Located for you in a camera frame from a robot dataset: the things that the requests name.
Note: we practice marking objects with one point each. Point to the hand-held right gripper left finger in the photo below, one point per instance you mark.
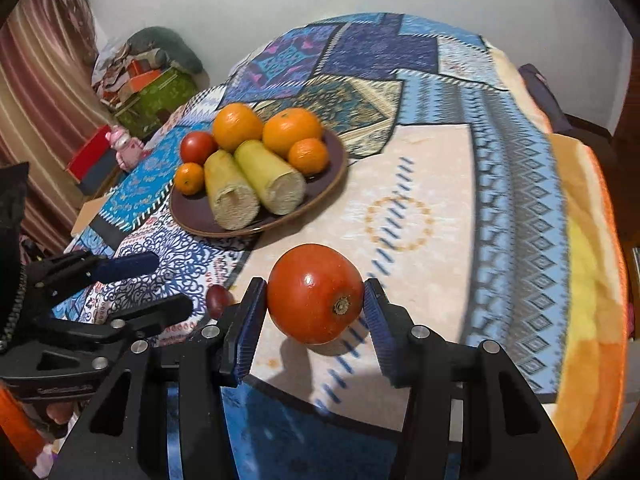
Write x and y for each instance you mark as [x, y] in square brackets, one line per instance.
[250, 330]

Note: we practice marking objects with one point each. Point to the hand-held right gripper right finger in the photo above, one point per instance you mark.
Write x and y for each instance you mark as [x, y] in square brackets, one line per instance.
[380, 330]

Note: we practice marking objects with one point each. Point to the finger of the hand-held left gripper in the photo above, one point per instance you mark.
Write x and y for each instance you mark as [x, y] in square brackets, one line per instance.
[125, 266]
[160, 312]

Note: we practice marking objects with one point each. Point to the red tomato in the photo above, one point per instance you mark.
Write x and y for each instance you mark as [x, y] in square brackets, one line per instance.
[198, 147]
[315, 300]

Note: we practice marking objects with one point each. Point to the small tangerine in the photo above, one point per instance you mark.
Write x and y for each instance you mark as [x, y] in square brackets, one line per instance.
[308, 156]
[189, 178]

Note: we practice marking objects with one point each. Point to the corn cob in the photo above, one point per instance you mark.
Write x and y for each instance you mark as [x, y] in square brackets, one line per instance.
[231, 195]
[272, 180]

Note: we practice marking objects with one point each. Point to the dark purple plate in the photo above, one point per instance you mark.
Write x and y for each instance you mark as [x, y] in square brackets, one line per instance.
[330, 170]

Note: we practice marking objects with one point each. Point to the large orange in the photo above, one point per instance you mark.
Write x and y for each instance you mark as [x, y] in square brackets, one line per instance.
[237, 126]
[292, 131]

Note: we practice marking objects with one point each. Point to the small dark red fruit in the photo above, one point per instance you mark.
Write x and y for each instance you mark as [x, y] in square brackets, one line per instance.
[218, 301]

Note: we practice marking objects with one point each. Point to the tan cardboard sheet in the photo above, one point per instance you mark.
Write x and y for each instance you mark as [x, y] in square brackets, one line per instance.
[87, 215]

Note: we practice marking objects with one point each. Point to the pink bunny toy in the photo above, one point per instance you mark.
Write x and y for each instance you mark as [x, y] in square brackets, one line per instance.
[125, 147]

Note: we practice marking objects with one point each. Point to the red box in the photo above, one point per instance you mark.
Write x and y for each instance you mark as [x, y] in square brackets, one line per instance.
[90, 152]

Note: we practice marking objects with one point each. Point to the blue patchwork printed blanket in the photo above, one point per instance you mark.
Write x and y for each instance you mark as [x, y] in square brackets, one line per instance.
[425, 185]

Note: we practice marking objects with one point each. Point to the green patterned box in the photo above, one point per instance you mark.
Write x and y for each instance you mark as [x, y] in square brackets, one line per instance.
[160, 97]

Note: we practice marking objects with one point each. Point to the pile of boxes and papers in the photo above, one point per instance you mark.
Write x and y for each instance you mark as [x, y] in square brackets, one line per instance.
[125, 72]

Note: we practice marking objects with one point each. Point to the striped brown curtain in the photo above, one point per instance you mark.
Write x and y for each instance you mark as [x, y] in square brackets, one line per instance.
[40, 85]

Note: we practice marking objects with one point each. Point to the orange fleece blanket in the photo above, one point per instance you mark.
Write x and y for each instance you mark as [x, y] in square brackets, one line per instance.
[595, 285]

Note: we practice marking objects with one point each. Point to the dark grey cloth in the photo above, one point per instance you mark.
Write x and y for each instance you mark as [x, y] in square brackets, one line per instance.
[542, 95]

